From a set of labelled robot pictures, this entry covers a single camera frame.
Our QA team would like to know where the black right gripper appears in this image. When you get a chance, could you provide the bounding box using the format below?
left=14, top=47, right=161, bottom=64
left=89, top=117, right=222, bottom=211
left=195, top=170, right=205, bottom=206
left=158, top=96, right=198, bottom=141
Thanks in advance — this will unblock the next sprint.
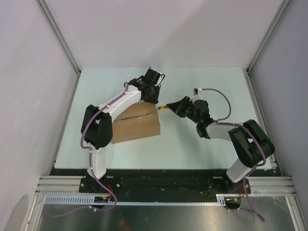
left=167, top=96, right=200, bottom=124

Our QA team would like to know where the yellow utility knife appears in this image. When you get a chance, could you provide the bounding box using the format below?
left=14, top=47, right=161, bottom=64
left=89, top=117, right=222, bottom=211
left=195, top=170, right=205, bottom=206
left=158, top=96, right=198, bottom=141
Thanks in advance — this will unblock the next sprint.
left=157, top=105, right=168, bottom=110

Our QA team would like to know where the brown cardboard express box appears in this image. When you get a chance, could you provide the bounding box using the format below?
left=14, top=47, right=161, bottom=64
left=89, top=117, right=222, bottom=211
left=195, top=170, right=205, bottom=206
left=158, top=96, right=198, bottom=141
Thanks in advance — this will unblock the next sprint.
left=111, top=103, right=161, bottom=144

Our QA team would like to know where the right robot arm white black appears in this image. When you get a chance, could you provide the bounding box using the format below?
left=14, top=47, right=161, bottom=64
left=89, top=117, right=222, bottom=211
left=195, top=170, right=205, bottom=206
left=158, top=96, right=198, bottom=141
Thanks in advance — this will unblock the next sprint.
left=167, top=96, right=275, bottom=193

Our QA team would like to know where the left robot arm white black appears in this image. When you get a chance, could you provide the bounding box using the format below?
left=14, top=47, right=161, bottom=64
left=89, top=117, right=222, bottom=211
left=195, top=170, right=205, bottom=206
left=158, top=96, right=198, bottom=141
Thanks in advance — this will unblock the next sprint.
left=80, top=68, right=165, bottom=193

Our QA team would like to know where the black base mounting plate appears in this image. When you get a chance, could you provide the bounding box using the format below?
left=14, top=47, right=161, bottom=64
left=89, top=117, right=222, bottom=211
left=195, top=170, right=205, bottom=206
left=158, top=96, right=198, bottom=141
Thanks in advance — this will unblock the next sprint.
left=50, top=168, right=251, bottom=203

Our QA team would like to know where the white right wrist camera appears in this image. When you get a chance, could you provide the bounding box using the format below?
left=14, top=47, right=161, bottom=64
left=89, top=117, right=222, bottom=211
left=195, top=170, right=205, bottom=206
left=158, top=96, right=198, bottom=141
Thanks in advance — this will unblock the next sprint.
left=191, top=88, right=203, bottom=103

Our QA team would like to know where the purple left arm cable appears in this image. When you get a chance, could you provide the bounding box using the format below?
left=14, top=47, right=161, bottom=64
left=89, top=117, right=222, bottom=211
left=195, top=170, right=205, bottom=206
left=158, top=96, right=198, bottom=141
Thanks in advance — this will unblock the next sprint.
left=45, top=81, right=118, bottom=218

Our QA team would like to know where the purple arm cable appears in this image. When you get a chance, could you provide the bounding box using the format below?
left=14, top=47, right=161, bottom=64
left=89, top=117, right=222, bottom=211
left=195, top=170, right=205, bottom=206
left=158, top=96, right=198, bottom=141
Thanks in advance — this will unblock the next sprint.
left=201, top=88, right=267, bottom=222
left=45, top=81, right=118, bottom=218

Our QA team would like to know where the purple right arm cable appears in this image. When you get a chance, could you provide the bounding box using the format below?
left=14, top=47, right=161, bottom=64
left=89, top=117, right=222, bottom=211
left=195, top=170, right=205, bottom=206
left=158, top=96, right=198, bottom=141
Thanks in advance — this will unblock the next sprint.
left=201, top=88, right=267, bottom=222

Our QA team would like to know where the aluminium front rail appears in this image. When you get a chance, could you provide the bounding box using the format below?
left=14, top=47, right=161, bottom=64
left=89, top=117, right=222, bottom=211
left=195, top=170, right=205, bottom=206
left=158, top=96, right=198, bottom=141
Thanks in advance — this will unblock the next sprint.
left=36, top=176, right=296, bottom=196

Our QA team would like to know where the left aluminium frame post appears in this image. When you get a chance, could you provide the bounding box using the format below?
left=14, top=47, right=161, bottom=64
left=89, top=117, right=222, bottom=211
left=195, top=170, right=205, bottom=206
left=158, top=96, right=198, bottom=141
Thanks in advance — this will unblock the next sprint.
left=35, top=0, right=81, bottom=75

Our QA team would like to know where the aluminium frame post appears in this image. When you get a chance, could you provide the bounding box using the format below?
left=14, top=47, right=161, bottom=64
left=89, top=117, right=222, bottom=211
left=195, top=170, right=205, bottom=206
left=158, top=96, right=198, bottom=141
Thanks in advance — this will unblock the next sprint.
left=35, top=0, right=81, bottom=75
left=246, top=0, right=294, bottom=74

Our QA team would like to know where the right aluminium frame post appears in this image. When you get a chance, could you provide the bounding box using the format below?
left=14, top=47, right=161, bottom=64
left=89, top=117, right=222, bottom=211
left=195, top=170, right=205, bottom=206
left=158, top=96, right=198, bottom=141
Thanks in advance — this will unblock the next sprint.
left=246, top=0, right=294, bottom=74

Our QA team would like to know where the grey slotted cable duct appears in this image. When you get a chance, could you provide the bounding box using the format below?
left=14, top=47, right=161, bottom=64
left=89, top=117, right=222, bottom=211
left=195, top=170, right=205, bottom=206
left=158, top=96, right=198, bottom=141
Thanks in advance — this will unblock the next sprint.
left=44, top=194, right=227, bottom=205

